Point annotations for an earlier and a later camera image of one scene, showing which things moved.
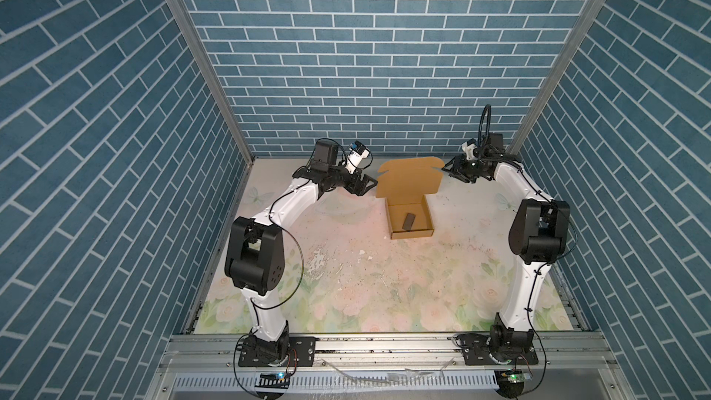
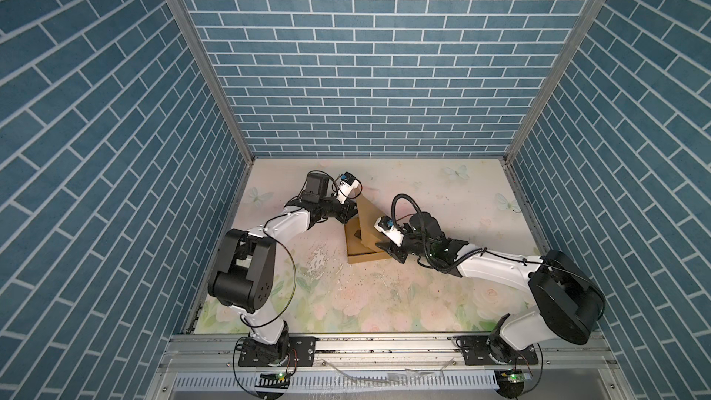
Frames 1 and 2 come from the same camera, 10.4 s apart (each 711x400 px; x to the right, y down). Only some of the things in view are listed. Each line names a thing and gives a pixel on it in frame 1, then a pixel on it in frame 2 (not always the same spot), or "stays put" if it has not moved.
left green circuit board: [274, 381] stays put
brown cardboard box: [405, 183] → [361, 235]
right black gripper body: [467, 171] → [410, 246]
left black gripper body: [338, 178] → [336, 211]
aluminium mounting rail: [387, 353] stays put
